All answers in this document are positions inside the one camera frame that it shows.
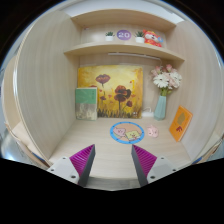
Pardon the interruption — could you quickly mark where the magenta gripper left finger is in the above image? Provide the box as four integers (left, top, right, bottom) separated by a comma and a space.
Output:
48, 145, 95, 187

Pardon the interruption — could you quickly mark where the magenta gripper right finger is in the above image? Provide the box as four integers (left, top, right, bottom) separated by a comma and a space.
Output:
131, 145, 177, 187

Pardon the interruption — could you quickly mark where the pink cartoon mouse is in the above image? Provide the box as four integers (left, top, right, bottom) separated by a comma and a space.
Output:
147, 125, 159, 138

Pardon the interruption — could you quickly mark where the round cartoon mouse pad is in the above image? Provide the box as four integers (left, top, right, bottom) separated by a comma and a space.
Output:
110, 121, 145, 144

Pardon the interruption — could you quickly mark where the white power strip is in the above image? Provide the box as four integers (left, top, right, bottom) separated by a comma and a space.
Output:
142, 112, 154, 117

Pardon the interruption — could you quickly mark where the light blue vase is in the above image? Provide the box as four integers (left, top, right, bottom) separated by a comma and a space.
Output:
154, 96, 166, 121

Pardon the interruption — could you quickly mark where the green grey book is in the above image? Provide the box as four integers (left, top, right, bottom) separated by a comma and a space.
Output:
75, 87, 97, 120

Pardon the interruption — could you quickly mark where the yellow poppy flower painting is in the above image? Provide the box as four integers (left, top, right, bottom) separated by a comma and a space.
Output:
77, 65, 143, 119

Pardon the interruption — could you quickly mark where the pink white flower bouquet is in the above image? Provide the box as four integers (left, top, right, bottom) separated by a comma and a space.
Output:
151, 64, 182, 96

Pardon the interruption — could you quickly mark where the wooden desk shelf unit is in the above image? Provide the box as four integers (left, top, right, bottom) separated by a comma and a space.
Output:
2, 9, 224, 179

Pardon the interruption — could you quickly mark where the white light bar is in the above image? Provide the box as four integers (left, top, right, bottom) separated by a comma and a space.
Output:
108, 52, 161, 61

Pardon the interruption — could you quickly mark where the right small potted plant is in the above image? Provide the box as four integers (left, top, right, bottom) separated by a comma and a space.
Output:
135, 31, 145, 43

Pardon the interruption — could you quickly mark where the small potted plant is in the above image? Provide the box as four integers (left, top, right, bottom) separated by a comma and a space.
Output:
135, 31, 145, 43
105, 31, 115, 41

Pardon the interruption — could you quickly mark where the left small potted plant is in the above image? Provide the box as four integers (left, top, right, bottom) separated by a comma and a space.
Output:
105, 31, 115, 41

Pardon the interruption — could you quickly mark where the purple round number sign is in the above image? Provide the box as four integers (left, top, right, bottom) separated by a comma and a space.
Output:
117, 30, 132, 41

